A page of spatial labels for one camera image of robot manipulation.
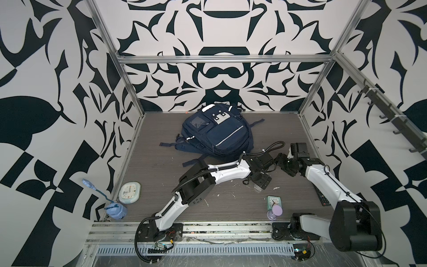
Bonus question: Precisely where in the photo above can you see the round mint alarm clock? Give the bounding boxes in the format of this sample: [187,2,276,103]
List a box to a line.
[119,181,141,204]

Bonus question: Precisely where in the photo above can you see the aluminium frame rail base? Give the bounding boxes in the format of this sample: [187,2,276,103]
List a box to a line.
[75,221,381,267]

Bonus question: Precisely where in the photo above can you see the navy blue school backpack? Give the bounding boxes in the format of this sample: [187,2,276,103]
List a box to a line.
[160,103,265,167]

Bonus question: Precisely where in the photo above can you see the black remote control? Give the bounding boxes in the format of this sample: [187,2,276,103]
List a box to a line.
[314,187,331,206]

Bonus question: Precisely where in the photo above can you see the small green square clock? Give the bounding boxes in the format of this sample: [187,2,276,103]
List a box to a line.
[267,196,282,210]

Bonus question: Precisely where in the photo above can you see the purple cylindrical container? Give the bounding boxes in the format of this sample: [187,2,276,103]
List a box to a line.
[267,204,283,221]

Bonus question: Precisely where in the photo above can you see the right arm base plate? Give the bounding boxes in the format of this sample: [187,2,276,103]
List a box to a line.
[271,222,320,241]

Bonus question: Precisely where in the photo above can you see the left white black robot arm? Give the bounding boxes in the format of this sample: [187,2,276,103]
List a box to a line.
[150,153,275,232]

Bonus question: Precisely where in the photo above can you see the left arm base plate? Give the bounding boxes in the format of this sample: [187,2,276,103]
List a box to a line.
[135,223,183,242]

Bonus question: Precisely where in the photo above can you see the left black corrugated cable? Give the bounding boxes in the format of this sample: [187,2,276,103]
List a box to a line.
[134,216,167,264]

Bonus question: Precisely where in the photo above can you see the small green circuit board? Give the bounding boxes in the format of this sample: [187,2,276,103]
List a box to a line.
[291,243,316,262]

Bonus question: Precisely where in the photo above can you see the black wall hook rack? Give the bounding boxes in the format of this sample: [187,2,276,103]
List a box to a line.
[358,79,427,160]

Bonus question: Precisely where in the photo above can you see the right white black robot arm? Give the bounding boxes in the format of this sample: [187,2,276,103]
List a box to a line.
[274,143,387,257]

